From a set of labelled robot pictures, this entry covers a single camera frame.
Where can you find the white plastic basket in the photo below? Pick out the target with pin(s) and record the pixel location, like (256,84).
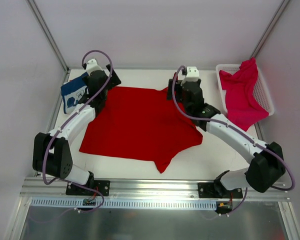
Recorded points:
(260,92)

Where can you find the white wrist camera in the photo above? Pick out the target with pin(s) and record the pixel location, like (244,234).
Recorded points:
(191,74)
(91,66)

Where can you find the aluminium mounting rail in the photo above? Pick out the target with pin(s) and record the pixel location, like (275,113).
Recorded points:
(148,189)

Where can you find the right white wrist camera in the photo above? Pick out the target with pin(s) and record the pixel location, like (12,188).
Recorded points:
(191,74)

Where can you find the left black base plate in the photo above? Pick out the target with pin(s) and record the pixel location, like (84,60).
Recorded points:
(102,186)

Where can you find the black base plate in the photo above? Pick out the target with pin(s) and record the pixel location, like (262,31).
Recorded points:
(207,190)
(102,186)

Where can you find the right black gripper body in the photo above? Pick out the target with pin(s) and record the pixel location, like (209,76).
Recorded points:
(171,89)

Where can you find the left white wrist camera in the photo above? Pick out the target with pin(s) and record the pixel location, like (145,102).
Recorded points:
(91,66)

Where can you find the red t shirt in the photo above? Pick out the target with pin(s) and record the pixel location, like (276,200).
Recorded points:
(140,124)

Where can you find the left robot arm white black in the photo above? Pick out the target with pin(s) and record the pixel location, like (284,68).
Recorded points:
(51,151)

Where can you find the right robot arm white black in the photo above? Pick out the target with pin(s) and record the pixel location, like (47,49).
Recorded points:
(265,160)

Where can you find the folded blue printed t shirt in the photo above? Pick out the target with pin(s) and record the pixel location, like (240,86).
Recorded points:
(72,92)

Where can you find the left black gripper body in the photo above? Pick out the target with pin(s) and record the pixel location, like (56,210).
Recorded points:
(113,77)

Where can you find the white slotted cable duct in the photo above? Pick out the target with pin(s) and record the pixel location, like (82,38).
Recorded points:
(124,203)

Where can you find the magenta pink t shirt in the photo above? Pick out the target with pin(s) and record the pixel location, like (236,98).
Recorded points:
(242,108)

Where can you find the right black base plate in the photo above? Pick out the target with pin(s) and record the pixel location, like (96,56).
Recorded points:
(207,190)

